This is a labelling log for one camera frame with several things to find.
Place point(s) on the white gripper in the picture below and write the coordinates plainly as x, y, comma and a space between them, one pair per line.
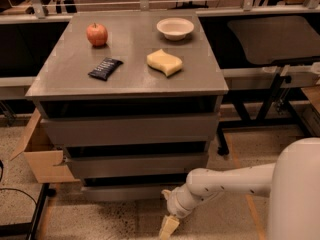
174, 204

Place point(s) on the grey drawer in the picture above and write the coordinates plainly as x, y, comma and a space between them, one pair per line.
133, 192
122, 166
131, 130

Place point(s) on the yellow sponge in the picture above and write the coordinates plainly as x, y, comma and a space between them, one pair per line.
164, 62

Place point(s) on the grey drawer cabinet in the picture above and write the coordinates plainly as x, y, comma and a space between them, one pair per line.
64, 90

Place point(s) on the grey middle drawer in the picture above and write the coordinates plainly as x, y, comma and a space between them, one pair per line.
122, 166

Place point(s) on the cardboard box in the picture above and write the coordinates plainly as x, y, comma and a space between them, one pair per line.
46, 162

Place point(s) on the metal railing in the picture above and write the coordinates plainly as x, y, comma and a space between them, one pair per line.
160, 4

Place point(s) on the dark blue snack bag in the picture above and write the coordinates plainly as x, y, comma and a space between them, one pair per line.
105, 68

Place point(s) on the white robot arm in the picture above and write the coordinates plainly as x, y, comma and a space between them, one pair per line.
292, 185

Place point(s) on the white bowl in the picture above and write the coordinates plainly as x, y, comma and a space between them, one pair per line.
175, 29

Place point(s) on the grey bottom drawer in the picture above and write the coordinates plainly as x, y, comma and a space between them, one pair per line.
133, 192

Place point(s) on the red apple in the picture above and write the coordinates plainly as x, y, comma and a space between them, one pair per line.
97, 34

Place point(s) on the grey top drawer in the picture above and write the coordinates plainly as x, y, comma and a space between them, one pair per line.
131, 130

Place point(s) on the black metal table frame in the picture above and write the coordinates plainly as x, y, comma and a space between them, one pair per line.
269, 106

